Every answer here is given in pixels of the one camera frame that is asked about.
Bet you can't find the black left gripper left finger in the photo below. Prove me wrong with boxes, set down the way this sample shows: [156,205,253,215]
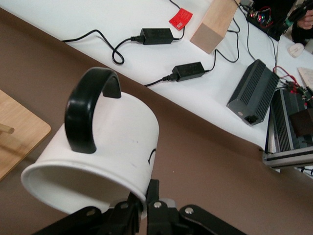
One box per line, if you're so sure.
[34,193,143,235]

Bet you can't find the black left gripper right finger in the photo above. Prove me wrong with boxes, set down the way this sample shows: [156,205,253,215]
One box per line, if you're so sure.
[146,180,245,235]

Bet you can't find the white mug black handle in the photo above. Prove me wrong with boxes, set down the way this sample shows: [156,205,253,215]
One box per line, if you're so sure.
[21,68,160,218]

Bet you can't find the dark sleeved person forearm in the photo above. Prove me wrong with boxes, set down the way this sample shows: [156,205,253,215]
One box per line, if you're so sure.
[291,23,313,47]

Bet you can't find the wooden mug stand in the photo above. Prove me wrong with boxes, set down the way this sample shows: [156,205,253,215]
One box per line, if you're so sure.
[0,89,52,182]

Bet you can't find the aluminium profile beam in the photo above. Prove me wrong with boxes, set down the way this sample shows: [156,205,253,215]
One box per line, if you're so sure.
[262,145,313,169]

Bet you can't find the dark grey ribbed power supply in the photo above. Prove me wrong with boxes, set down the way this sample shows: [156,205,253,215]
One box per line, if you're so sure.
[225,59,280,127]
[265,88,313,154]

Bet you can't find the black power adapter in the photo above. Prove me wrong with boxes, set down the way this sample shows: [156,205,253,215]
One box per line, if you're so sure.
[172,61,205,83]
[140,27,175,46]

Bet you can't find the dark brown flat pad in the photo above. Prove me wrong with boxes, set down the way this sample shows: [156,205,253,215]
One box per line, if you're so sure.
[289,109,313,137]

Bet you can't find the light wooden block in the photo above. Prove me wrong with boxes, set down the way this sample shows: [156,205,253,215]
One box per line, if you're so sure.
[190,0,240,55]

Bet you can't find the red card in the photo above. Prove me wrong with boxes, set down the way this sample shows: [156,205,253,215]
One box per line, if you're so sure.
[168,7,194,31]

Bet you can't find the white plastic plug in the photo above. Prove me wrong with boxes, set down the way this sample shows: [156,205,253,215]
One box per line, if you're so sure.
[287,42,305,59]

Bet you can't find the black electronics board with leds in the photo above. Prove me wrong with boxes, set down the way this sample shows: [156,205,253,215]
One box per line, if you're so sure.
[245,6,289,42]

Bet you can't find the black green hand tool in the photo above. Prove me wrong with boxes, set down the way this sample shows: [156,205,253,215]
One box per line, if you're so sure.
[283,4,309,28]

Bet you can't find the black adapter output cable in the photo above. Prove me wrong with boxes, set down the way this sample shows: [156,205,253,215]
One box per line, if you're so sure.
[203,17,240,73]
[169,0,186,41]

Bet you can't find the red wires with circuit board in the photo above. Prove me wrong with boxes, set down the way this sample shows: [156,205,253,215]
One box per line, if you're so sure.
[273,65,313,106]

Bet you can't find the black adapter cable with loop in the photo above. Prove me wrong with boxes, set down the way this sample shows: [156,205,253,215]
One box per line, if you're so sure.
[61,29,143,65]

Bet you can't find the thin black cable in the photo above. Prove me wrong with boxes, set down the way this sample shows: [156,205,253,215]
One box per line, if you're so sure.
[241,4,257,61]

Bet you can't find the grey cable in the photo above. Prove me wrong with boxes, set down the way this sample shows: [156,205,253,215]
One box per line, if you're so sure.
[273,40,280,73]

